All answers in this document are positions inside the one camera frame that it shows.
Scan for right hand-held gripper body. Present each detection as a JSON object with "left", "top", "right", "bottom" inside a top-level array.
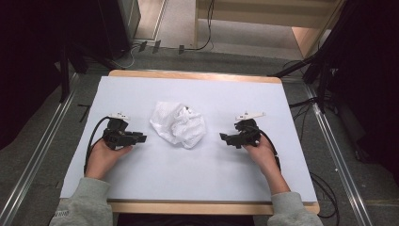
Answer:
[{"left": 231, "top": 111, "right": 267, "bottom": 150}]

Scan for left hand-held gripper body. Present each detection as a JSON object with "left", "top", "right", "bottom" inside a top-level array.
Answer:
[{"left": 102, "top": 111, "right": 139, "bottom": 151}]

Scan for white mesh laundry bag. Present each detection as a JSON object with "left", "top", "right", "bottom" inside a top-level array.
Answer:
[{"left": 149, "top": 101, "right": 207, "bottom": 150}]

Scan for person's right hand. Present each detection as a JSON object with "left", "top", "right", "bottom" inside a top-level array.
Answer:
[{"left": 242, "top": 134, "right": 282, "bottom": 179}]

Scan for person's left hand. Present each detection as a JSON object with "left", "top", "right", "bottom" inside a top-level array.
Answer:
[{"left": 84, "top": 137, "right": 134, "bottom": 181}]

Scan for white table mat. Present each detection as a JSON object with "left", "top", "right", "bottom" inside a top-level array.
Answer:
[{"left": 59, "top": 75, "right": 318, "bottom": 203}]

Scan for wooden table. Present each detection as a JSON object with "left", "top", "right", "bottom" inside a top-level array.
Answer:
[{"left": 58, "top": 69, "right": 321, "bottom": 217}]

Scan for black metal stand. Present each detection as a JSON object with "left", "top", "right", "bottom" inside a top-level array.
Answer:
[
  {"left": 58, "top": 43, "right": 72, "bottom": 104},
  {"left": 267, "top": 50, "right": 338, "bottom": 115}
]

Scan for dark cabinet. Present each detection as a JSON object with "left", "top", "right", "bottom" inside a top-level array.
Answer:
[{"left": 93, "top": 0, "right": 142, "bottom": 62}]

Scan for black curtain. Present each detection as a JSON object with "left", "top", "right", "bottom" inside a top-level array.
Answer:
[
  {"left": 310, "top": 0, "right": 399, "bottom": 186},
  {"left": 0, "top": 0, "right": 104, "bottom": 151}
]

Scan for light wooden furniture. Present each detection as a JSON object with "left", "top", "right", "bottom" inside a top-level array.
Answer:
[{"left": 193, "top": 0, "right": 346, "bottom": 59}]

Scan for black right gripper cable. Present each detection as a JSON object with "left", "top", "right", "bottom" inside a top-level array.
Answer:
[{"left": 256, "top": 127, "right": 282, "bottom": 172}]

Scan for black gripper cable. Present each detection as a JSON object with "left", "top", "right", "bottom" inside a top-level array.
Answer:
[
  {"left": 83, "top": 116, "right": 111, "bottom": 175},
  {"left": 256, "top": 127, "right": 282, "bottom": 172}
]

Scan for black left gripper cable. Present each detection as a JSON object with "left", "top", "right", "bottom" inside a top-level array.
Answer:
[{"left": 83, "top": 116, "right": 111, "bottom": 175}]

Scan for white floor cable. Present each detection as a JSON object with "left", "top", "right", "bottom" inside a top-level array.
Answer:
[{"left": 115, "top": 42, "right": 141, "bottom": 70}]

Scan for aluminium floor rail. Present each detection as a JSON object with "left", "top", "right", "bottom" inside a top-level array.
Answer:
[
  {"left": 303, "top": 84, "right": 375, "bottom": 226},
  {"left": 0, "top": 73, "right": 80, "bottom": 226}
]

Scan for black floor cable loop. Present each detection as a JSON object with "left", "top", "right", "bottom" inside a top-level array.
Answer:
[{"left": 309, "top": 170, "right": 341, "bottom": 219}]

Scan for black hanging cable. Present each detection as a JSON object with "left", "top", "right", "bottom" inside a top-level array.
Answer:
[{"left": 187, "top": 0, "right": 216, "bottom": 52}]

